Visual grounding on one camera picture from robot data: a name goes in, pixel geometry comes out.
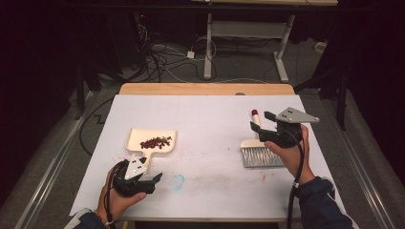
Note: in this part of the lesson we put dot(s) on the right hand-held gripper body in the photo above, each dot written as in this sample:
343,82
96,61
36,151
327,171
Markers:
286,132

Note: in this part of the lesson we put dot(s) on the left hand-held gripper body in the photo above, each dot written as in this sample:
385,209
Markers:
135,170

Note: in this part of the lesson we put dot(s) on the cream plastic dustpan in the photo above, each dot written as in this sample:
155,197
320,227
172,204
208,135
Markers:
146,141

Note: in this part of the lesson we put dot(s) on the pile of dark red beans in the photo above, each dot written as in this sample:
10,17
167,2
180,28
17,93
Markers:
156,142

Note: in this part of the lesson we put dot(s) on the cream brush with red cap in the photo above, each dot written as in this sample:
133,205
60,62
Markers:
261,157

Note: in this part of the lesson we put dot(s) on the person's right hand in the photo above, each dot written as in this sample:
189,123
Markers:
293,162

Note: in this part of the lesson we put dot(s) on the person's left hand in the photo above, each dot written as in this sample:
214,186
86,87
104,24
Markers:
119,203

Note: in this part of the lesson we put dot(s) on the white table mat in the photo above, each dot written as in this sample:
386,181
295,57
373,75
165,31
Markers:
216,191

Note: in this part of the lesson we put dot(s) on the wooden table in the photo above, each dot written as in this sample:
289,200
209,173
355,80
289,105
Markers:
207,89

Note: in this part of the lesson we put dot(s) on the black metal stand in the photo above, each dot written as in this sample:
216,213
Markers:
342,101
79,92

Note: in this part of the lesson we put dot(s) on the small white floor box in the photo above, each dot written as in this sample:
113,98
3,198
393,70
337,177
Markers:
321,47

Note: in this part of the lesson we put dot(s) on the white power adapter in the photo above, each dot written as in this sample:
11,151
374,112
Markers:
190,54

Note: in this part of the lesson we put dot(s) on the metal floor rail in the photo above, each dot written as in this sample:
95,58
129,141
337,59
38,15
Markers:
366,178
51,168

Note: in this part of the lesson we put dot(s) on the white desk frame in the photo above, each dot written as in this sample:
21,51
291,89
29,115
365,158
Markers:
208,47

